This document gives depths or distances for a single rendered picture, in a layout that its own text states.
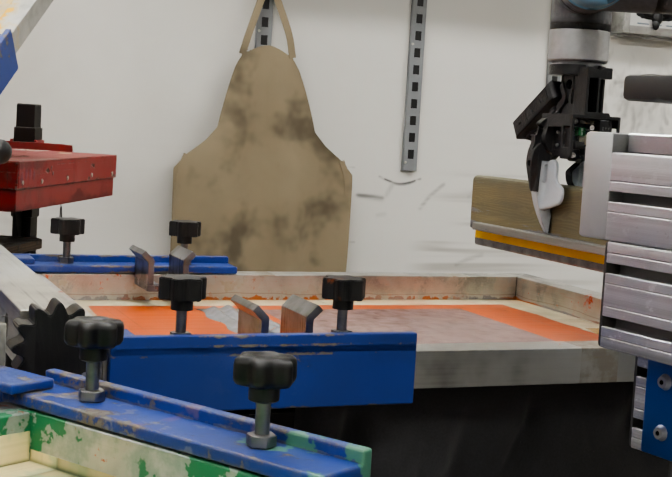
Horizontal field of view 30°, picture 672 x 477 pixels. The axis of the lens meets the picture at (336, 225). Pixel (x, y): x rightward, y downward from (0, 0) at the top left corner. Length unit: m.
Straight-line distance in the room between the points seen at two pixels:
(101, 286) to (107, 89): 1.81
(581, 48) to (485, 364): 0.48
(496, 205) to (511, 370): 0.49
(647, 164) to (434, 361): 0.33
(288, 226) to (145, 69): 0.59
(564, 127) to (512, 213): 0.18
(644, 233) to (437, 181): 2.79
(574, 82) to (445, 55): 2.22
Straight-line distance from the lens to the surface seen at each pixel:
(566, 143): 1.59
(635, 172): 1.05
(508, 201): 1.72
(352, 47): 3.68
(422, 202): 3.79
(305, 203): 3.57
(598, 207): 1.08
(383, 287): 1.82
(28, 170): 2.30
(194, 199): 3.46
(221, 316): 1.56
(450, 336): 1.54
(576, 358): 1.33
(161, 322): 1.53
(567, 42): 1.59
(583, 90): 1.57
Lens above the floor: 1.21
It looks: 5 degrees down
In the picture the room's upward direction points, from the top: 3 degrees clockwise
